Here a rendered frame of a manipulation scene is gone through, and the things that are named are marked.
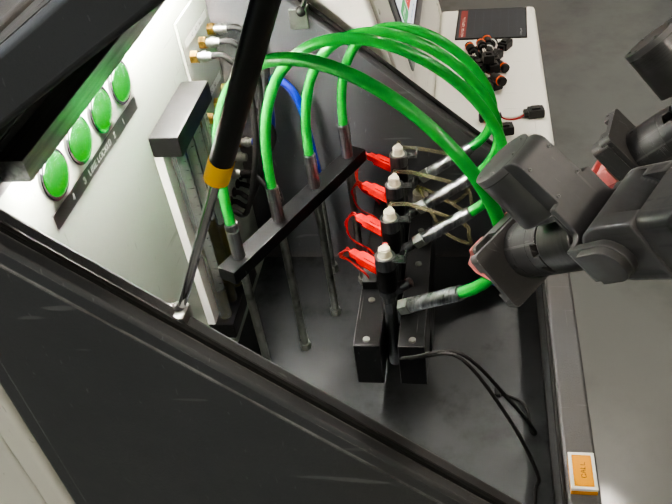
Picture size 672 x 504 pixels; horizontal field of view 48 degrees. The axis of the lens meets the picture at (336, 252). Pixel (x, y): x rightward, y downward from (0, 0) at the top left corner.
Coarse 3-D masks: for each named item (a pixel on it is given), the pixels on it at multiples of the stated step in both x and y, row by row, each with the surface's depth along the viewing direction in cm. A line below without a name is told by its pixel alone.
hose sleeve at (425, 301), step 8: (448, 288) 86; (456, 288) 85; (416, 296) 90; (424, 296) 88; (432, 296) 87; (440, 296) 86; (448, 296) 85; (456, 296) 84; (408, 304) 90; (416, 304) 89; (424, 304) 88; (432, 304) 87; (440, 304) 87
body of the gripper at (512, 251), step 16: (512, 224) 72; (496, 240) 72; (512, 240) 70; (528, 240) 67; (480, 256) 71; (496, 256) 71; (512, 256) 70; (528, 256) 68; (480, 272) 72; (496, 272) 71; (512, 272) 72; (528, 272) 70; (544, 272) 68; (512, 288) 71; (528, 288) 72; (512, 304) 72
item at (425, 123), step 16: (272, 64) 78; (288, 64) 76; (304, 64) 75; (320, 64) 74; (336, 64) 74; (352, 80) 73; (368, 80) 73; (224, 96) 84; (384, 96) 73; (400, 96) 72; (400, 112) 73; (416, 112) 72; (432, 128) 72; (448, 144) 72; (464, 160) 73; (224, 192) 96; (480, 192) 74; (224, 208) 97; (496, 208) 74; (224, 224) 100; (464, 288) 84; (480, 288) 82
